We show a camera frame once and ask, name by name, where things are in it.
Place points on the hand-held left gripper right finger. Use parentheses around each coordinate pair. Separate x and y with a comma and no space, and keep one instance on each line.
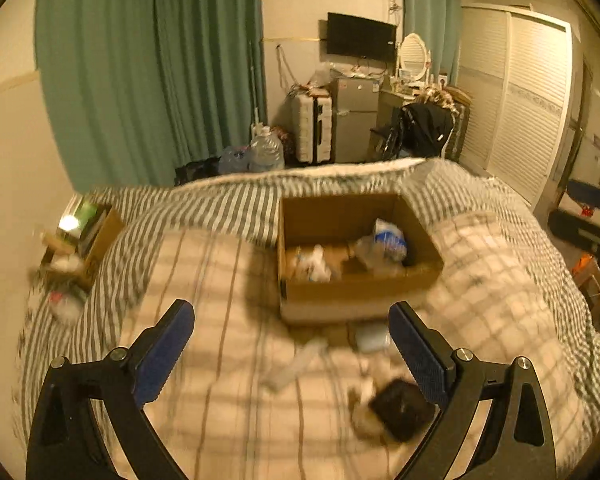
(422,355)

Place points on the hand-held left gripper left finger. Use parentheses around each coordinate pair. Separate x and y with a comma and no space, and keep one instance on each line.
(161,355)

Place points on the pale blue plastic packet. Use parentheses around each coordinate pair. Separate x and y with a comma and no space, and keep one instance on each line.
(373,336)

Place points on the black pouch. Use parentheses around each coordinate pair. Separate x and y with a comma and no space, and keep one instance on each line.
(401,408)

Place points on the crushed clear plastic bottle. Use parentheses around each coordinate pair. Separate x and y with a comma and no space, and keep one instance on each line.
(383,246)

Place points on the clear plastic wrapper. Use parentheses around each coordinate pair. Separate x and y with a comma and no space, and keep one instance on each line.
(314,263)
(296,364)

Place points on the crumpled white tissue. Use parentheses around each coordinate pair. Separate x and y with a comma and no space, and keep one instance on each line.
(365,405)

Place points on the plaid blanket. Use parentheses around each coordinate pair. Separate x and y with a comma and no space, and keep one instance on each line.
(280,400)

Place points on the small cardboard box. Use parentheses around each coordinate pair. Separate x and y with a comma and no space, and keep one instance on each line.
(80,250)

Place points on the crumpled clear plastic wrapper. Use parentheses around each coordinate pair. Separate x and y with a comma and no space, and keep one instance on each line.
(314,263)

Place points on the striped blanket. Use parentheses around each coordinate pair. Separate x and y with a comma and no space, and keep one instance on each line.
(230,205)

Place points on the clear plastic bag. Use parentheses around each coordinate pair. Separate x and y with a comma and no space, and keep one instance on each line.
(235,159)

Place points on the black jacket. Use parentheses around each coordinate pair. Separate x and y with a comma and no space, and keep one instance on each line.
(426,129)

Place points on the large water jug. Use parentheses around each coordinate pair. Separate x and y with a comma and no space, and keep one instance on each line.
(267,152)

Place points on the grey mini fridge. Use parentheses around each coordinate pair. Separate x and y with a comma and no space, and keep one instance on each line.
(355,120)

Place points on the dressing table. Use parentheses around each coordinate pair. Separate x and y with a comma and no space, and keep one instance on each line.
(405,105)

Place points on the white suitcase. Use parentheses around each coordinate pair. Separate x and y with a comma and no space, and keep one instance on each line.
(312,128)

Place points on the white louvered wardrobe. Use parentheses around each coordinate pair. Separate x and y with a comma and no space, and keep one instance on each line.
(515,95)

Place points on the green curtain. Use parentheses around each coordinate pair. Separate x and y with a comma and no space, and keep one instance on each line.
(430,20)
(150,70)

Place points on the oval vanity mirror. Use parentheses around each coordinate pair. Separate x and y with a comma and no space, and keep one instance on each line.
(413,53)

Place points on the wall television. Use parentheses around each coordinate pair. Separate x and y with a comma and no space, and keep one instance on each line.
(362,35)

